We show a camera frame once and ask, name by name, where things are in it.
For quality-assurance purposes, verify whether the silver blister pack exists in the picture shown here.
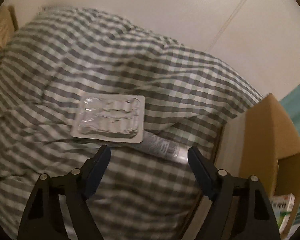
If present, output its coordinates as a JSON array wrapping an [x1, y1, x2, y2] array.
[[71, 93, 146, 144]]

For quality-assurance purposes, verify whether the brown cardboard box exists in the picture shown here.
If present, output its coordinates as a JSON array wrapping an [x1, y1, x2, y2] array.
[[211, 94, 300, 238]]

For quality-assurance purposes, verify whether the beige pillow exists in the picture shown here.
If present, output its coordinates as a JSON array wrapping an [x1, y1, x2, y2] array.
[[0, 5, 18, 50]]

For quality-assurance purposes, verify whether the grey white checked bedsheet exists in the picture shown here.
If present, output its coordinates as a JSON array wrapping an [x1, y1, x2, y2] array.
[[0, 8, 262, 239]]

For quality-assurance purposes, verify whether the grey white tube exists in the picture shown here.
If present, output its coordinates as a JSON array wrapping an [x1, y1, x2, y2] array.
[[133, 131, 190, 164]]

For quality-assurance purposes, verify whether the green white medicine box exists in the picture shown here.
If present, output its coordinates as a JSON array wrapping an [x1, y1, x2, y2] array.
[[270, 194, 295, 234]]

